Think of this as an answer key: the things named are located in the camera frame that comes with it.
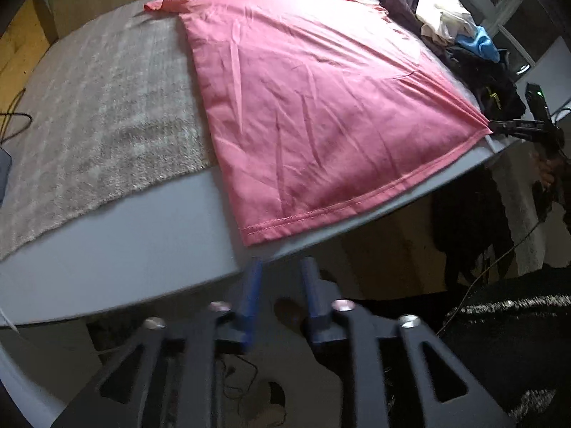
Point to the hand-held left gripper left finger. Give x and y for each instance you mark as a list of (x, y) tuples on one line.
[(250, 294)]

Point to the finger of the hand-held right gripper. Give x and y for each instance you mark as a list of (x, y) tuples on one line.
[(513, 124), (517, 134)]

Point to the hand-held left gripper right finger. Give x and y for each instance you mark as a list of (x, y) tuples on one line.
[(312, 294)]

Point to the pink t-shirt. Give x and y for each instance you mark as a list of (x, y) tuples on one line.
[(312, 120)]

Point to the pile of clothes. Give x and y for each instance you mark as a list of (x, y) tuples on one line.
[(519, 47)]

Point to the person's right hand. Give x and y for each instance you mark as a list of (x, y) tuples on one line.
[(545, 171)]

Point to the black garment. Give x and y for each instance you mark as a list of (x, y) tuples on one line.
[(486, 80)]

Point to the blue garment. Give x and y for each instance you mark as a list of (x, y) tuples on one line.
[(481, 44)]

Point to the beige garment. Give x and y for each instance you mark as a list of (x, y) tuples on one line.
[(432, 33)]

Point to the white garment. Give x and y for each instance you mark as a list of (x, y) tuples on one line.
[(439, 9)]

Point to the black sparkly sweater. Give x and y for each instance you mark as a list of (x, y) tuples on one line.
[(513, 343)]

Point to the plaid beige blanket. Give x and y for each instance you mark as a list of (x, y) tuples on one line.
[(111, 120)]

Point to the pine wood panel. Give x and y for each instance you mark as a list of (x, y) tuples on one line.
[(22, 44)]

